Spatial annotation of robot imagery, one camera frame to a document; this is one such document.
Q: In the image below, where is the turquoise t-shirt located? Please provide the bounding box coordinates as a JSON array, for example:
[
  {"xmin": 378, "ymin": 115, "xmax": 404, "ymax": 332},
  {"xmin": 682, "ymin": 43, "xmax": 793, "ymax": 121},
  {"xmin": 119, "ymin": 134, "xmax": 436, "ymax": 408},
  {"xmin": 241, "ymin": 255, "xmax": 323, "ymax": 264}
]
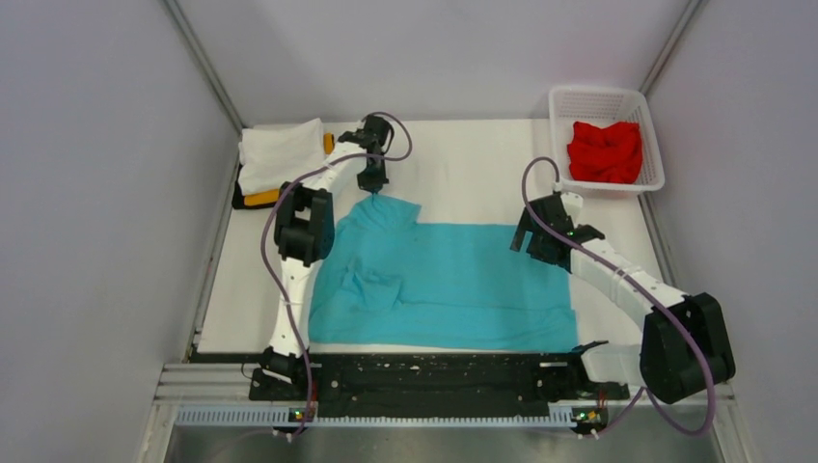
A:
[{"xmin": 309, "ymin": 195, "xmax": 579, "ymax": 353}]

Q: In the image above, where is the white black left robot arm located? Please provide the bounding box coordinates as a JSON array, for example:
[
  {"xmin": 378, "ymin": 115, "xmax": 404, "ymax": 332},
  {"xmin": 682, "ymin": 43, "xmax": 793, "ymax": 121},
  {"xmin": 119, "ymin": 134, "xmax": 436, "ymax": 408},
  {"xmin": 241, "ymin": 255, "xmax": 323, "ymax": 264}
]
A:
[{"xmin": 256, "ymin": 112, "xmax": 395, "ymax": 400}]

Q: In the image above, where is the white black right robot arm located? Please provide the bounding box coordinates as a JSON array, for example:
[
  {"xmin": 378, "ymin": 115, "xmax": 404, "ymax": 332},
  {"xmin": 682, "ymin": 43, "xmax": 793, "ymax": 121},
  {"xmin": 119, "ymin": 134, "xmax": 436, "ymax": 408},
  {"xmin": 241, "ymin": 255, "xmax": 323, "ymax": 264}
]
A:
[{"xmin": 510, "ymin": 192, "xmax": 736, "ymax": 404}]

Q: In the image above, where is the yellow folded t-shirt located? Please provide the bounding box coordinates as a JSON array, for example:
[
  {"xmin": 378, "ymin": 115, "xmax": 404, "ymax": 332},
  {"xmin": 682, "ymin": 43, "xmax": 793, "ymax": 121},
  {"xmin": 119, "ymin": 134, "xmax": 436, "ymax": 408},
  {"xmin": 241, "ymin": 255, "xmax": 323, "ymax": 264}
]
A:
[{"xmin": 240, "ymin": 132, "xmax": 336, "ymax": 209}]

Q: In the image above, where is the white folded t-shirt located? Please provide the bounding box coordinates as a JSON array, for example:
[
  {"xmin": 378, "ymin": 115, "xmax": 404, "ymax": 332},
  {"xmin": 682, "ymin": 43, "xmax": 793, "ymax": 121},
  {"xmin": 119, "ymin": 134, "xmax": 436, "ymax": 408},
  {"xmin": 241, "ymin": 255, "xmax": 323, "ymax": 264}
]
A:
[{"xmin": 238, "ymin": 119, "xmax": 326, "ymax": 196}]

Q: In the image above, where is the red t-shirt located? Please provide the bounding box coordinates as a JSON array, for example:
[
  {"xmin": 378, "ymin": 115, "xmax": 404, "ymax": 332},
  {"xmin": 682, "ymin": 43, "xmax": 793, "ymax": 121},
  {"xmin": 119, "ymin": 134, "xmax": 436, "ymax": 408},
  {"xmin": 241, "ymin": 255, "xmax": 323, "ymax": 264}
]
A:
[{"xmin": 567, "ymin": 122, "xmax": 643, "ymax": 184}]

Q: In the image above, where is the black folded t-shirt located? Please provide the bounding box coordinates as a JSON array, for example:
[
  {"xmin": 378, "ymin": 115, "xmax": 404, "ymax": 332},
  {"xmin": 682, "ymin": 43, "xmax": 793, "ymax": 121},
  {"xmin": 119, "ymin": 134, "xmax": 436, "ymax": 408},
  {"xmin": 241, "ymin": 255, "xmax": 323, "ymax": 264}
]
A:
[{"xmin": 232, "ymin": 165, "xmax": 264, "ymax": 210}]

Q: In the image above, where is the white plastic laundry basket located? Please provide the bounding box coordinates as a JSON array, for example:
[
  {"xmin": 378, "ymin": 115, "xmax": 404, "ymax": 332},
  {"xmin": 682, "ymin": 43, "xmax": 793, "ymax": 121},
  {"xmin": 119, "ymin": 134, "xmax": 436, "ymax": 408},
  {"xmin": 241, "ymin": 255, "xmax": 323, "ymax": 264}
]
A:
[{"xmin": 548, "ymin": 85, "xmax": 665, "ymax": 195}]

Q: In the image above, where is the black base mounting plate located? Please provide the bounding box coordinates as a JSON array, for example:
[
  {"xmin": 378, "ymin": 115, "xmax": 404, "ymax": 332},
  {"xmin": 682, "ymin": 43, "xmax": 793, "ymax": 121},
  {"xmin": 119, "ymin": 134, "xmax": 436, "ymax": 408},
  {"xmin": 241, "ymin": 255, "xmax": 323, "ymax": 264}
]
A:
[{"xmin": 249, "ymin": 353, "xmax": 630, "ymax": 419}]

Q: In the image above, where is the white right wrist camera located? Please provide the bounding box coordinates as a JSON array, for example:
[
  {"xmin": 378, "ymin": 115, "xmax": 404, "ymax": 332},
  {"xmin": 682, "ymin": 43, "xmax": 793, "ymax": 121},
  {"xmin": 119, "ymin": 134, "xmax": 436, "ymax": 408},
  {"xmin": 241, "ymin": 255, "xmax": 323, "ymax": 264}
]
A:
[{"xmin": 553, "ymin": 181, "xmax": 584, "ymax": 225}]

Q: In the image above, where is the white cable duct strip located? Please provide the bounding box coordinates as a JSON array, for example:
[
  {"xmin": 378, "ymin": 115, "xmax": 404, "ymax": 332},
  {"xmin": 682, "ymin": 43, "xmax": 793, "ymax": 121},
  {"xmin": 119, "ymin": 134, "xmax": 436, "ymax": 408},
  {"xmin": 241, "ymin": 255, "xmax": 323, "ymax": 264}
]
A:
[{"xmin": 176, "ymin": 404, "xmax": 577, "ymax": 428}]

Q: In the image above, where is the aluminium frame post left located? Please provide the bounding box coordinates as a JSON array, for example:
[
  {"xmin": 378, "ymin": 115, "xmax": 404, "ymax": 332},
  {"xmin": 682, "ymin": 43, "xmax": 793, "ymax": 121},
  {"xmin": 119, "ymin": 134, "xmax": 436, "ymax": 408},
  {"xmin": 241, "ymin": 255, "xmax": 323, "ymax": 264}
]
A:
[{"xmin": 158, "ymin": 0, "xmax": 245, "ymax": 134}]

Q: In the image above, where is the aluminium frame post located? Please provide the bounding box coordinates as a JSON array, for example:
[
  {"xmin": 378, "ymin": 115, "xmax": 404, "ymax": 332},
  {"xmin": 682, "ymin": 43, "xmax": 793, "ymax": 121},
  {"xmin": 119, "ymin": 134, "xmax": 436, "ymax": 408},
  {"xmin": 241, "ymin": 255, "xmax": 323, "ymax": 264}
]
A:
[
  {"xmin": 158, "ymin": 0, "xmax": 245, "ymax": 134},
  {"xmin": 639, "ymin": 0, "xmax": 708, "ymax": 96}
]

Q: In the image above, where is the aluminium rail right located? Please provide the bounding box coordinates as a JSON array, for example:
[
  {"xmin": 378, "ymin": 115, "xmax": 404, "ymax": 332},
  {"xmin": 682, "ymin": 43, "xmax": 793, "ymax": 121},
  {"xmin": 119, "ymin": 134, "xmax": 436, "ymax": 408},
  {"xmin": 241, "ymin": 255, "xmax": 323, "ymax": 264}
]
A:
[{"xmin": 536, "ymin": 358, "xmax": 708, "ymax": 404}]

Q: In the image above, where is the aluminium rail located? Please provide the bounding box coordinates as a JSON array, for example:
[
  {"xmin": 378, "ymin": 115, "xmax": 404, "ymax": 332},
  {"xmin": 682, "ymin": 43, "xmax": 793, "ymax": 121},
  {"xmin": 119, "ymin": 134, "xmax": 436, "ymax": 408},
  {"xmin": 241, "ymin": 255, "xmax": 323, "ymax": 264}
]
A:
[
  {"xmin": 536, "ymin": 358, "xmax": 708, "ymax": 404},
  {"xmin": 153, "ymin": 364, "xmax": 251, "ymax": 404}
]

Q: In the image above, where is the aluminium rail left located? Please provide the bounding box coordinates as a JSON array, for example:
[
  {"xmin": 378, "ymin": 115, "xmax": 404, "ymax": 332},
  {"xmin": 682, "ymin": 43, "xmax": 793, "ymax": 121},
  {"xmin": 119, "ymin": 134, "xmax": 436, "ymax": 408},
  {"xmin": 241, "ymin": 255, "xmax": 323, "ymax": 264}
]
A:
[{"xmin": 153, "ymin": 364, "xmax": 251, "ymax": 404}]

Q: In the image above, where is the aluminium frame post right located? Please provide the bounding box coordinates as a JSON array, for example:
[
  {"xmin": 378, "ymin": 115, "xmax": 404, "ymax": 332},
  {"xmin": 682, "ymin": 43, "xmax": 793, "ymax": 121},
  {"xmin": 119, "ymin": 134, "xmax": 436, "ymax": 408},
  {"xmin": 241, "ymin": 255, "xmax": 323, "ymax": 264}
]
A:
[{"xmin": 639, "ymin": 0, "xmax": 708, "ymax": 96}]

